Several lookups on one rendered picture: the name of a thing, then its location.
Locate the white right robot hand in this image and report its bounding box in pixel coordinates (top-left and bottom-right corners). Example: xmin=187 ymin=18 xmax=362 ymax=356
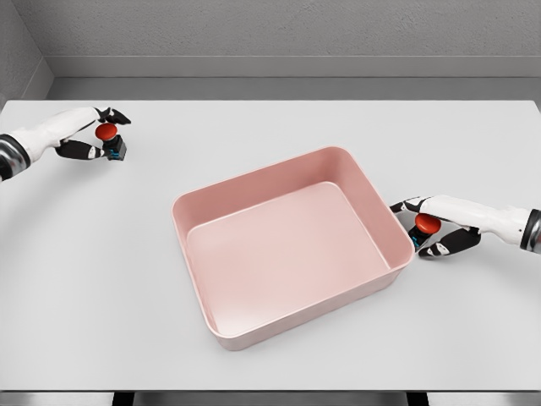
xmin=389 ymin=195 xmax=483 ymax=259

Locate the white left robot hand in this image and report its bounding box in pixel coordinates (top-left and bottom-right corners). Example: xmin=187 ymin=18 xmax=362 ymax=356
xmin=52 ymin=106 xmax=132 ymax=162

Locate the red button industrial switch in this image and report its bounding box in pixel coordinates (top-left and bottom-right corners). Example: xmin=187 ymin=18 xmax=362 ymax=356
xmin=409 ymin=213 xmax=443 ymax=250
xmin=94 ymin=123 xmax=128 ymax=162

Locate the pink rectangular basket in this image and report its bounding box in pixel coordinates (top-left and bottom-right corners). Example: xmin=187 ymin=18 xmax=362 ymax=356
xmin=170 ymin=145 xmax=414 ymax=353

